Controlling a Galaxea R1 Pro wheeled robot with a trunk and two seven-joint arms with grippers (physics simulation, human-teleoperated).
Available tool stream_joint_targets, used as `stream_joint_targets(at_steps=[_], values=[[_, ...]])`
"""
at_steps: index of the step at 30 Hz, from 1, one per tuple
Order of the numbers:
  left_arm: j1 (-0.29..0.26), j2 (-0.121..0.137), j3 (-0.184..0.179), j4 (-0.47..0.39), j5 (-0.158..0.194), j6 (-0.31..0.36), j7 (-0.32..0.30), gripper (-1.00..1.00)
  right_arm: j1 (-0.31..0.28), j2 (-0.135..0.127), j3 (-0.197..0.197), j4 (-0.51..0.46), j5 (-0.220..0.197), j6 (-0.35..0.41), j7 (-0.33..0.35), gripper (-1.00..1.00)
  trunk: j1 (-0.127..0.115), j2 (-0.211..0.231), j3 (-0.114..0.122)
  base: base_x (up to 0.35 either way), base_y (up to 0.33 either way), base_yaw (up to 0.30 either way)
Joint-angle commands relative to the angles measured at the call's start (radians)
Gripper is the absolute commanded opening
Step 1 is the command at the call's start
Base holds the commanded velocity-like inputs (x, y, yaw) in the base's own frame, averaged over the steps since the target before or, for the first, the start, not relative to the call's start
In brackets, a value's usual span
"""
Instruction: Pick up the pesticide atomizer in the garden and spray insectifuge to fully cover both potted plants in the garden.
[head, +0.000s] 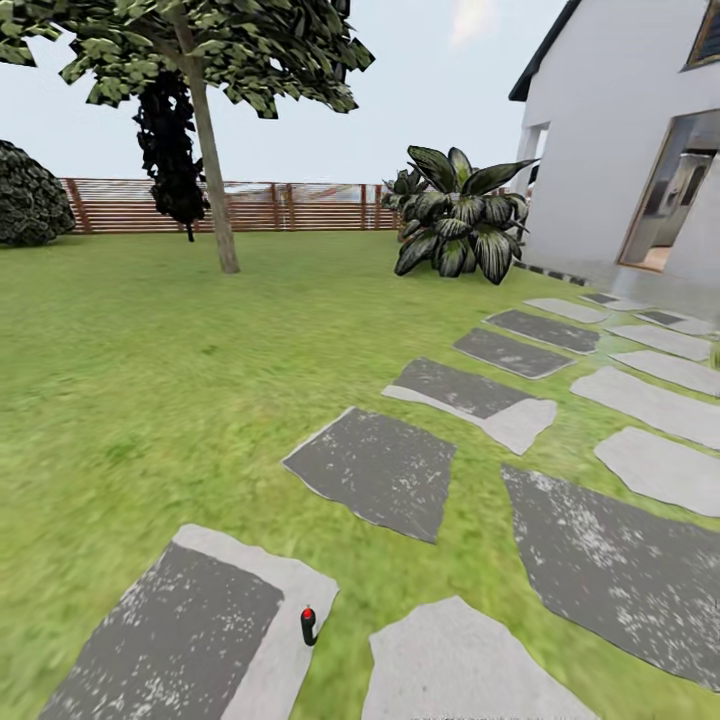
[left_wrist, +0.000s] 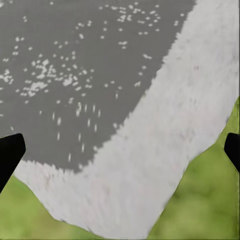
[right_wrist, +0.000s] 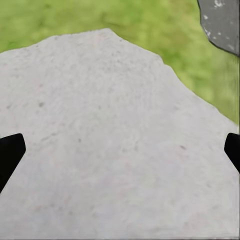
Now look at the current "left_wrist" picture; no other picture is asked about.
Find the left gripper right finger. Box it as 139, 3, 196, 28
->
224, 132, 240, 173

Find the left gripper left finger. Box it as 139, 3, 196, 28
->
0, 133, 26, 193

